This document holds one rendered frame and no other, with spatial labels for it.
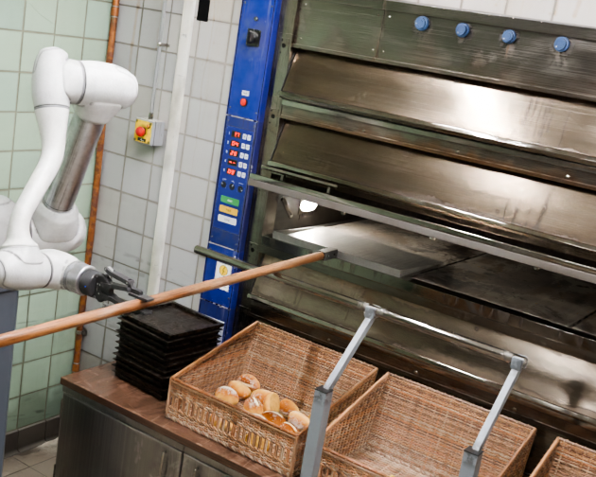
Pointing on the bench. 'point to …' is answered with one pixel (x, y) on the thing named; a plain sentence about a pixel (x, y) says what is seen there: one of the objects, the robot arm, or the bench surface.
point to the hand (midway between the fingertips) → (140, 303)
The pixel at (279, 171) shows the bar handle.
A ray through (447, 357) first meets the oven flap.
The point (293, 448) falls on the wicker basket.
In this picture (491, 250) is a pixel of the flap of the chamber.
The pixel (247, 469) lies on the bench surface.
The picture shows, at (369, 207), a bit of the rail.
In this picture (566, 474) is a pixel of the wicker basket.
